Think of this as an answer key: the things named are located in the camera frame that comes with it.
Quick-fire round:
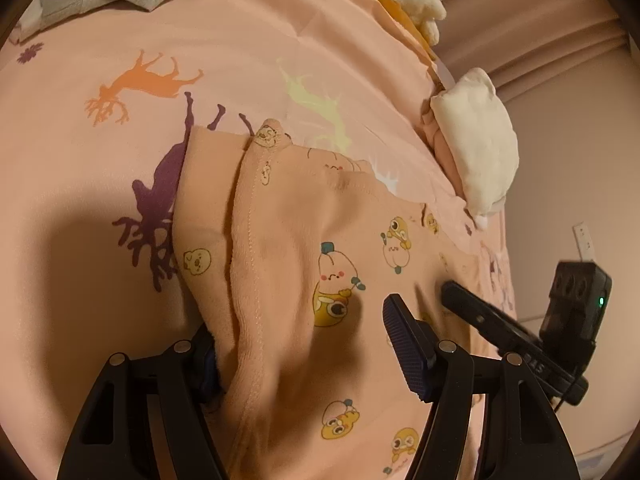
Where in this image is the pink animal print blanket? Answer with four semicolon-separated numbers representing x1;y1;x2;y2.
0;0;518;480

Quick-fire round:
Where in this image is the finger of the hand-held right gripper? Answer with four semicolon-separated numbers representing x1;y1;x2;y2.
440;280;543;357

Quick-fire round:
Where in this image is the pink cartoon print shirt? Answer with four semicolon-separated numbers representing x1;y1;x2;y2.
171;117;507;480

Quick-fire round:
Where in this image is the white folded garment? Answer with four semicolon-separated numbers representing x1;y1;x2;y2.
430;67;520;217

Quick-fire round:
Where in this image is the beige curtain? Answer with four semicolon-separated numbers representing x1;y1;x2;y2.
425;0;637;107

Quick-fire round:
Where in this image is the pink garment under white garment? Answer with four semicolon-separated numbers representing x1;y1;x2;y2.
419;109;506;231

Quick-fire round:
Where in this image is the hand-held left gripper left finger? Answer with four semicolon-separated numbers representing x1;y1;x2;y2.
56;322;226;480

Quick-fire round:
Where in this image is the white wall socket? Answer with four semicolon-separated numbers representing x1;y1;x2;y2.
574;221;597;264

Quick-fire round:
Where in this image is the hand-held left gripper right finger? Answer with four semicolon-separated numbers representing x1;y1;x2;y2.
382;294;583;480

